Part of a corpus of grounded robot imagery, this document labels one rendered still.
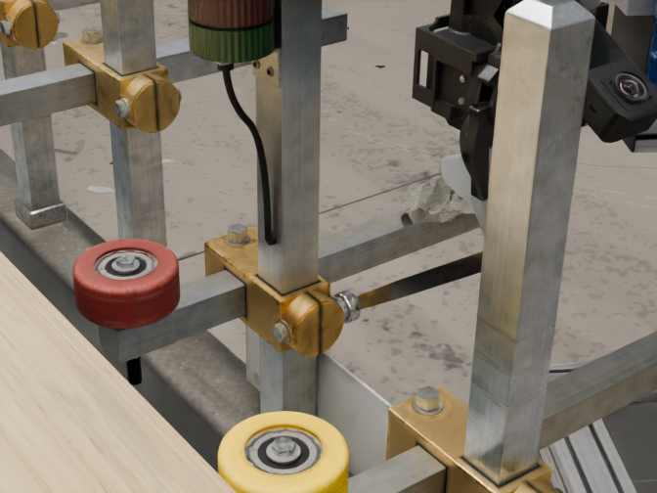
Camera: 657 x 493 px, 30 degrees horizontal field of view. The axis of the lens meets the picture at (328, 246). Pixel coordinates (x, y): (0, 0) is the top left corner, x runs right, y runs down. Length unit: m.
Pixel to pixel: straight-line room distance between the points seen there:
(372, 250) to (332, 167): 2.05
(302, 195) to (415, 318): 1.61
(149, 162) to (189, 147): 2.08
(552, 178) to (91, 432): 0.32
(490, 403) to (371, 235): 0.31
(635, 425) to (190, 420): 0.98
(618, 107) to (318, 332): 0.33
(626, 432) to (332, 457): 1.23
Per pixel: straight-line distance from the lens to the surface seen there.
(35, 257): 1.39
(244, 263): 1.01
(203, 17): 0.84
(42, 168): 1.41
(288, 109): 0.90
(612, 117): 0.76
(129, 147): 1.14
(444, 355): 2.43
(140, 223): 1.18
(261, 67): 0.90
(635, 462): 1.90
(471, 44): 0.82
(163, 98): 1.11
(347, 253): 1.05
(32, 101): 1.13
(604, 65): 0.78
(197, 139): 3.28
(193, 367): 1.18
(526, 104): 0.69
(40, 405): 0.82
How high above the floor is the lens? 1.39
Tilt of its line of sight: 30 degrees down
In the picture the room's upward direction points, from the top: 1 degrees clockwise
